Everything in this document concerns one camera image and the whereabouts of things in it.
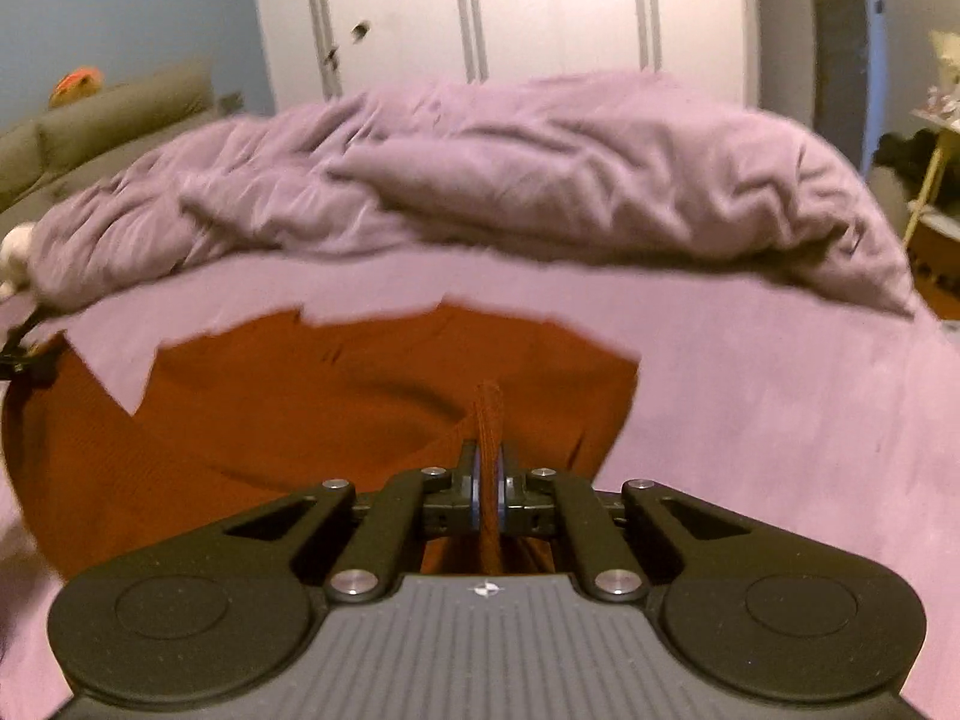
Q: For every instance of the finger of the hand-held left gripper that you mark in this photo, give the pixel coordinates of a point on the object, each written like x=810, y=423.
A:
x=26, y=364

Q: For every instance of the green sofa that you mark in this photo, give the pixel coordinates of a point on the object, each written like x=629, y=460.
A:
x=90, y=135

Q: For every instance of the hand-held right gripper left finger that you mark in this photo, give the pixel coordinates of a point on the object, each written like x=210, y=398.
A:
x=472, y=491

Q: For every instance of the brown buttoned cardigan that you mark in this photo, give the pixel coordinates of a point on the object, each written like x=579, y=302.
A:
x=300, y=420

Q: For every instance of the lilac crumpled duvet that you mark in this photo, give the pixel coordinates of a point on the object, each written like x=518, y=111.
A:
x=525, y=165

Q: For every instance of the purple bed sheet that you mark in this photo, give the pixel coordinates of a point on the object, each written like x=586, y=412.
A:
x=750, y=427

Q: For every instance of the dark grey vertical panel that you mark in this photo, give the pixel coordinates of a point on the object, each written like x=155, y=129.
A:
x=840, y=30

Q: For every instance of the orange plush toy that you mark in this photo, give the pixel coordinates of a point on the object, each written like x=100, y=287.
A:
x=75, y=86

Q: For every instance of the white plush toy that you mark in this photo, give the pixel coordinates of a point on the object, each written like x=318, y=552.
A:
x=13, y=255

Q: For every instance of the black cloth on side table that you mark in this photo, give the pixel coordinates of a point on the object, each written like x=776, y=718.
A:
x=904, y=151

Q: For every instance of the wrapped flower bouquet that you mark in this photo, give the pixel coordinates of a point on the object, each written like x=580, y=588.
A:
x=946, y=67

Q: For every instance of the pale wooden side table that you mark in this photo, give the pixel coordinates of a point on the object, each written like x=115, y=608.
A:
x=937, y=187

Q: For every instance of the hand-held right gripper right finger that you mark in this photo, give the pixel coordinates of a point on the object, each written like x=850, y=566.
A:
x=504, y=491

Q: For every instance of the white wardrobe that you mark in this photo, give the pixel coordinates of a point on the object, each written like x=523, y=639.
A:
x=555, y=7

